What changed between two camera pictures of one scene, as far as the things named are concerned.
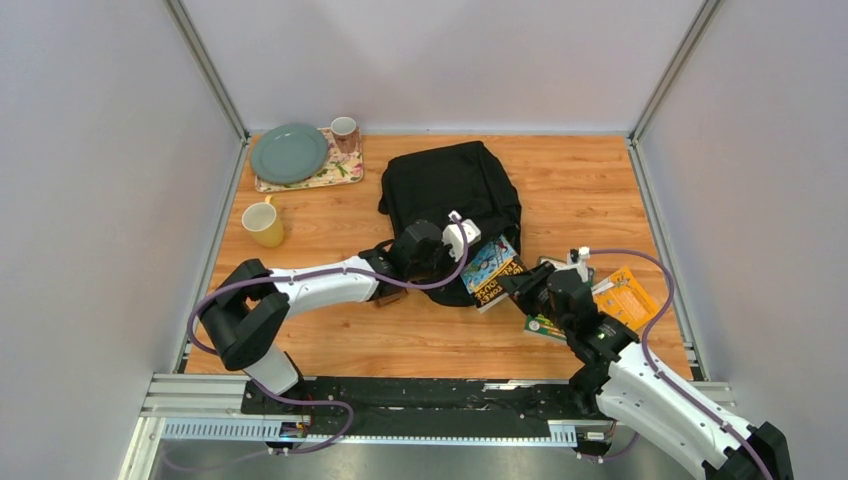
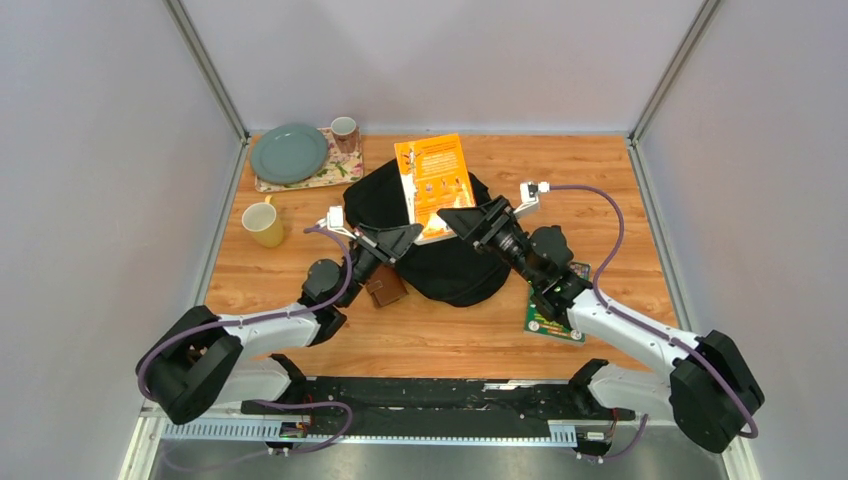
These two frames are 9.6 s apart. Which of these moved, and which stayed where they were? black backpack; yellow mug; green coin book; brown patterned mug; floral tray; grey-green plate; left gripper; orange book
Moved: left gripper; black backpack; orange book
Stayed: yellow mug; floral tray; green coin book; grey-green plate; brown patterned mug
